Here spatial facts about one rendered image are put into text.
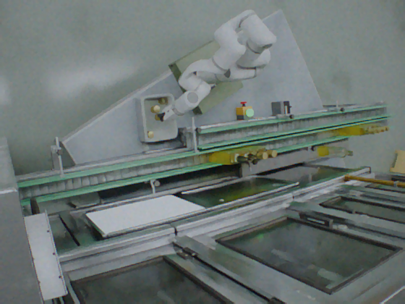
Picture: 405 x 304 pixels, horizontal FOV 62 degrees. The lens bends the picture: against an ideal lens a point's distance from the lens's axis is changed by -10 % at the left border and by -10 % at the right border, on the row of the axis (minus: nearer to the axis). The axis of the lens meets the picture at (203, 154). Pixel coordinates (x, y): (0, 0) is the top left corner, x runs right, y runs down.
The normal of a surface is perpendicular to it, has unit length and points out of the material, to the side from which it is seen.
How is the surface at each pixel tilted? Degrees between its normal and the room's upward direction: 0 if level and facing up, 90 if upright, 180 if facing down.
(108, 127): 0
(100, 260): 0
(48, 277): 29
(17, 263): 0
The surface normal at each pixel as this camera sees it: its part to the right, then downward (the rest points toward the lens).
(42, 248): 0.40, -0.42
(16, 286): 0.51, 0.07
